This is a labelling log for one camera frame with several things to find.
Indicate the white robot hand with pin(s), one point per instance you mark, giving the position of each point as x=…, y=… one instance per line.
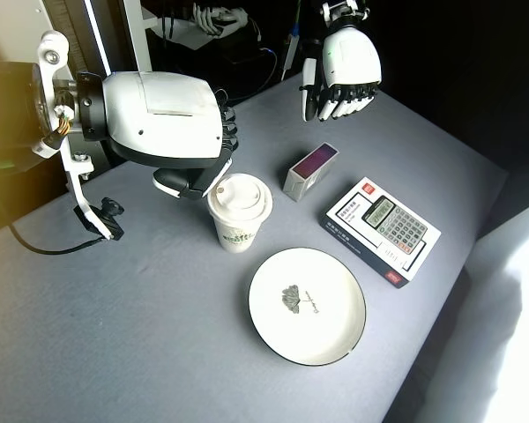
x=158, y=114
x=352, y=57

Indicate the small purple box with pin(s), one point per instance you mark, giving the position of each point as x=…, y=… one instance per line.
x=310, y=172

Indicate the white paper coffee cup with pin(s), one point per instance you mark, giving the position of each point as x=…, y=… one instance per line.
x=238, y=211

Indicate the spare white robot hand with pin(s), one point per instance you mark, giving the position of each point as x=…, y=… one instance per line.
x=218, y=17

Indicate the white calculator box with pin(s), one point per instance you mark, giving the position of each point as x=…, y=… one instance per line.
x=383, y=229

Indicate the white tube connector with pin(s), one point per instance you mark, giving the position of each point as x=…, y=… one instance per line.
x=290, y=55

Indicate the grey table cloth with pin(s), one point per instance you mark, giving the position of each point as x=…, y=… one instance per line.
x=136, y=330

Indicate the white frame post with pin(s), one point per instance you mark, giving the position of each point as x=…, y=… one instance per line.
x=136, y=35

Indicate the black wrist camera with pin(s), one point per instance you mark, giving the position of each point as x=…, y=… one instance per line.
x=110, y=220

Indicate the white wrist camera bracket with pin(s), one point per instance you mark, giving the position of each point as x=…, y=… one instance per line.
x=50, y=53

